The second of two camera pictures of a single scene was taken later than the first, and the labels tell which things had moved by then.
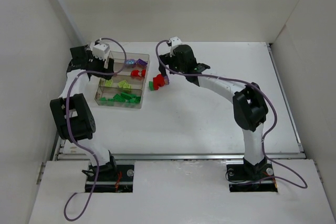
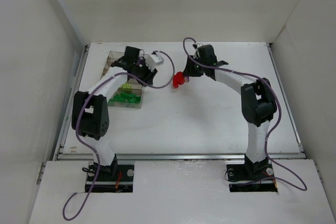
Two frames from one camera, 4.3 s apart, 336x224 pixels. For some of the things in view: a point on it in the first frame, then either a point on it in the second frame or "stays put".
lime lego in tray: x=124 y=84 stays put
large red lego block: x=158 y=81 -> x=178 y=79
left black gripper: x=104 y=66 -> x=146 y=74
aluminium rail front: x=181 y=157 stays put
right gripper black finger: x=162 y=68 -> x=187 y=71
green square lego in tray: x=137 y=99 stays put
